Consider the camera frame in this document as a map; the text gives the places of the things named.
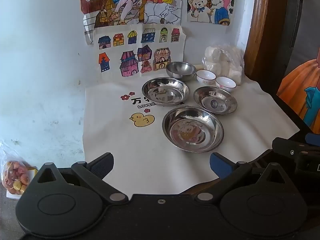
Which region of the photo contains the stainless steel bowl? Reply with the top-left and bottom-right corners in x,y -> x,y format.
166,61 -> 197,81

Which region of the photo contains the small stainless steel plate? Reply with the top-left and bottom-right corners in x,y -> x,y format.
193,86 -> 238,114

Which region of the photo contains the coloured houses drawing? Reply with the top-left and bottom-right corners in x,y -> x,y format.
93,25 -> 187,78

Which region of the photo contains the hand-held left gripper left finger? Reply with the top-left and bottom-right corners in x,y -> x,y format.
30,152 -> 128,203

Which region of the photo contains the large stainless steel plate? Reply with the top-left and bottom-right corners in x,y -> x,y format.
162,106 -> 225,153

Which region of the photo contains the white ceramic bowl red rim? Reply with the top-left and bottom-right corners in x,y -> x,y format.
196,70 -> 217,85
215,77 -> 237,92

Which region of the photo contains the medium stainless steel plate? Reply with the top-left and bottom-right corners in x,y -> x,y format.
141,77 -> 191,106

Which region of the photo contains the clear bag of snacks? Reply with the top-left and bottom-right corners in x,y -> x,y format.
0,142 -> 39,201

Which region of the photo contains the plastic bag of white lumps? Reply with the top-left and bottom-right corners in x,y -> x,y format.
202,44 -> 245,86

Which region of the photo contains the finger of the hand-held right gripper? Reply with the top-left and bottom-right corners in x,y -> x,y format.
272,137 -> 320,157
305,133 -> 320,146

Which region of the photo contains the white printed cloth mat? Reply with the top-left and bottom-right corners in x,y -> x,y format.
84,76 -> 300,195

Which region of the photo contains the orange dress painting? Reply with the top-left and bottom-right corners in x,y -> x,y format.
276,54 -> 320,130

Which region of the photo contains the teddy bear drawing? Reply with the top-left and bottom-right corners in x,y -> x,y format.
187,0 -> 236,26

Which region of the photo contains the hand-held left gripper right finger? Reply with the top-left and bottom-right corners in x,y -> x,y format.
194,152 -> 298,203

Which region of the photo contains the large coloured figure drawing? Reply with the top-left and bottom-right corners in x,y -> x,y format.
79,0 -> 183,46

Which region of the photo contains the wooden frame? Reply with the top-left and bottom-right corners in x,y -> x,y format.
244,0 -> 278,78

